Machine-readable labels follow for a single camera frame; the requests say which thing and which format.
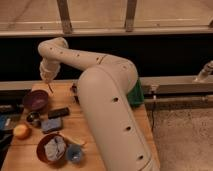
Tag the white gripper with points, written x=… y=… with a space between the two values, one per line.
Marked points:
x=49 y=70

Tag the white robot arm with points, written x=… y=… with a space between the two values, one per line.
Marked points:
x=111 y=73

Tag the purple bowl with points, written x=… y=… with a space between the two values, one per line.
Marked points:
x=35 y=100

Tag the red-brown bowl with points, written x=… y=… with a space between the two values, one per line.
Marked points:
x=40 y=151

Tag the small dark metal object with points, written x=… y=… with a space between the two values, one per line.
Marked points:
x=74 y=88

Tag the black rectangular block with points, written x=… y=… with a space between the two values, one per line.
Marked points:
x=58 y=113

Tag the dark round object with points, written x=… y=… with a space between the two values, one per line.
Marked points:
x=33 y=118

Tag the blue sponge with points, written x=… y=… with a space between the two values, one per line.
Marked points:
x=50 y=125

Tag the orange fruit toy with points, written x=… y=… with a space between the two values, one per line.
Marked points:
x=22 y=131

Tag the wooden spatula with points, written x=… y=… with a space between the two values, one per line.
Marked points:
x=74 y=140

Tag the grey crumpled cloth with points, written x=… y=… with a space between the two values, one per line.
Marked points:
x=55 y=148

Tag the blue cup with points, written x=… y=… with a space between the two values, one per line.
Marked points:
x=74 y=153

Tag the green plastic tray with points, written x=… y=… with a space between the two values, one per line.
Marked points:
x=135 y=96

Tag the black handled utensil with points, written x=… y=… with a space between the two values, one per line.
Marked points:
x=76 y=99

